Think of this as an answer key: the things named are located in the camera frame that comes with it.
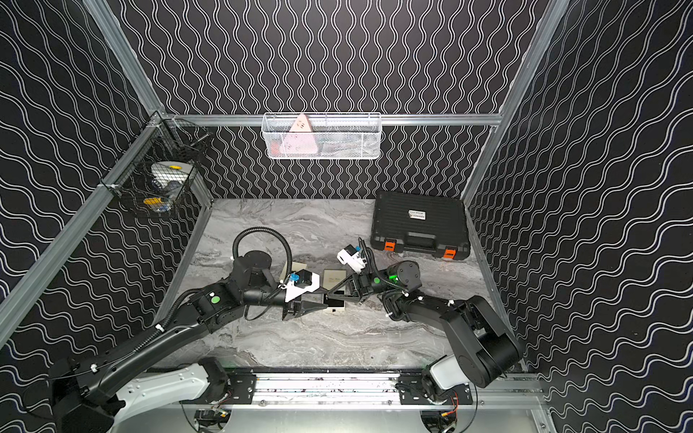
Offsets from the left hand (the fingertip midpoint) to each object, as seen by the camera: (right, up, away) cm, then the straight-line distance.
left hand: (325, 292), depth 65 cm
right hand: (+2, -1, 0) cm, 2 cm away
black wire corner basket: (-51, +33, +14) cm, 63 cm away
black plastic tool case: (+33, +17, +36) cm, 51 cm away
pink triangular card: (-11, +44, +26) cm, 53 cm away
